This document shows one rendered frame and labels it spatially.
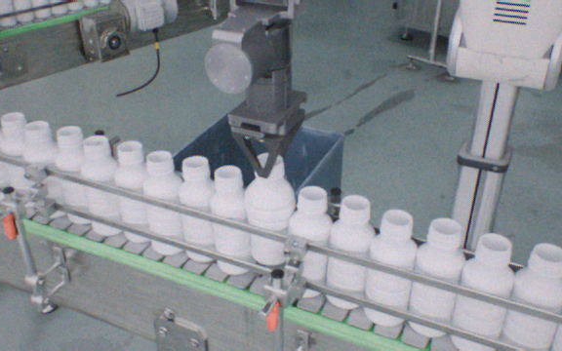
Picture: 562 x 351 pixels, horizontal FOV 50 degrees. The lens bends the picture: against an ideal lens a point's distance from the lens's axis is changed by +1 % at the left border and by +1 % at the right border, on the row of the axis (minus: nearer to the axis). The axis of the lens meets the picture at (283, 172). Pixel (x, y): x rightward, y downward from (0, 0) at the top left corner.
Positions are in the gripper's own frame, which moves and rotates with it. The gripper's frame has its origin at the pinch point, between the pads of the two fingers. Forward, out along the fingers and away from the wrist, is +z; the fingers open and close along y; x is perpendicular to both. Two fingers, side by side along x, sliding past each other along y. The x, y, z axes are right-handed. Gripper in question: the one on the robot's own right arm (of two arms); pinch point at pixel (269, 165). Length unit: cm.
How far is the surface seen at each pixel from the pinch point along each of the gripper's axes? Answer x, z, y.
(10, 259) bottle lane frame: -51, 30, 5
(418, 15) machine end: -67, 95, -391
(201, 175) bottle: -10.7, 4.2, 0.6
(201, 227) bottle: -10.5, 12.3, 2.0
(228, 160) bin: -39, 38, -55
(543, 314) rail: 36.4, 8.7, 3.7
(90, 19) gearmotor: -110, 19, -89
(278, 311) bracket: 6.4, 14.5, 10.8
